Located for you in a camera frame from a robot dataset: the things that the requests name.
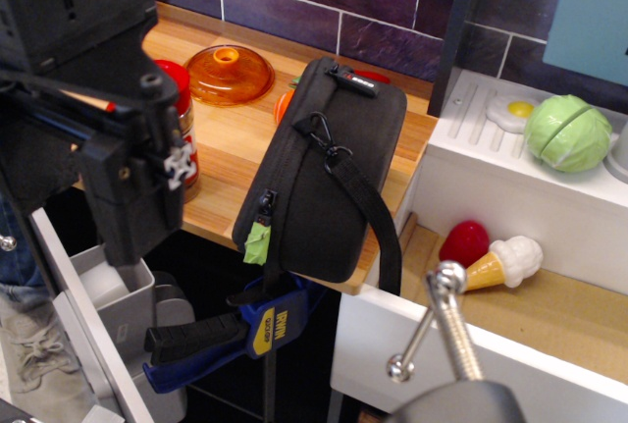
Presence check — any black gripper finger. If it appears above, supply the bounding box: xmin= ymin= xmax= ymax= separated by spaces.
xmin=80 ymin=137 xmax=183 ymax=267

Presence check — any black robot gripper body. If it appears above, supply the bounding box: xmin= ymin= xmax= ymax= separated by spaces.
xmin=1 ymin=0 xmax=187 ymax=209

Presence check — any green taped zipper pull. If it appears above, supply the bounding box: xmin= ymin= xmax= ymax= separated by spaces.
xmin=244 ymin=189 xmax=277 ymax=266

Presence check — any black zipper bag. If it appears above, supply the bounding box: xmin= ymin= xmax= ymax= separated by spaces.
xmin=233 ymin=57 xmax=407 ymax=291

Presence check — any grey plastic bin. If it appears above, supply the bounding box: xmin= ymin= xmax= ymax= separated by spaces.
xmin=71 ymin=246 xmax=194 ymax=422

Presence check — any red lidded spice jar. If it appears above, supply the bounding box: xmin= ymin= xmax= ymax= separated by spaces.
xmin=155 ymin=59 xmax=201 ymax=202

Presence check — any orange transparent pot lid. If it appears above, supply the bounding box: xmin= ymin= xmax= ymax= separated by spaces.
xmin=184 ymin=45 xmax=275 ymax=107

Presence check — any orange toy fruit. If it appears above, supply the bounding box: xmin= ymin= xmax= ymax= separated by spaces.
xmin=273 ymin=89 xmax=295 ymax=126

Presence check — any blue bar clamp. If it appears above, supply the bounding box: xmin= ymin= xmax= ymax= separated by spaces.
xmin=143 ymin=273 xmax=326 ymax=394

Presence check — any grey sneaker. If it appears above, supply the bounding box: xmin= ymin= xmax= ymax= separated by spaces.
xmin=1 ymin=299 xmax=97 ymax=422

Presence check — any red toy strawberry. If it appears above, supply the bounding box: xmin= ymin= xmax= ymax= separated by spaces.
xmin=439 ymin=220 xmax=490 ymax=268

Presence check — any white toy sink counter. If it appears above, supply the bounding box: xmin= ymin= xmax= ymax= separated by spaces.
xmin=413 ymin=71 xmax=627 ymax=293

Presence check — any toy ice cream cone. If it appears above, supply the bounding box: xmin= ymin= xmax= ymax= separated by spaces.
xmin=466 ymin=236 xmax=544 ymax=291

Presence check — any toy fried egg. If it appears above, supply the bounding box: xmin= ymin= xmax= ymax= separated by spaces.
xmin=486 ymin=95 xmax=540 ymax=134

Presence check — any green toy cabbage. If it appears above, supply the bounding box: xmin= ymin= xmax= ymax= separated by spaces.
xmin=524 ymin=95 xmax=612 ymax=173

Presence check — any white open drawer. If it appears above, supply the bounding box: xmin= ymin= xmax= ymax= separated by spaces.
xmin=331 ymin=216 xmax=627 ymax=422

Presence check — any grey metal cup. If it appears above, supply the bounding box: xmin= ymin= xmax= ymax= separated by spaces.
xmin=603 ymin=124 xmax=628 ymax=184

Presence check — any teal cabinet door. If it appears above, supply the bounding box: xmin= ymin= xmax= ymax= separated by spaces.
xmin=543 ymin=0 xmax=627 ymax=85

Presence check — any black bag shoulder strap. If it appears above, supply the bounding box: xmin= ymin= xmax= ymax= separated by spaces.
xmin=292 ymin=111 xmax=403 ymax=297

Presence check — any chrome drawer handle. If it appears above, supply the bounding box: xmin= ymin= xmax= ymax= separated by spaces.
xmin=387 ymin=260 xmax=485 ymax=384

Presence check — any dark metal post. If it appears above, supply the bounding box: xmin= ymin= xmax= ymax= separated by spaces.
xmin=428 ymin=0 xmax=473 ymax=117

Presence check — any grey camera mount knob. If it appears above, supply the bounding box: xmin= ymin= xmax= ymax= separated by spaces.
xmin=385 ymin=381 xmax=526 ymax=423

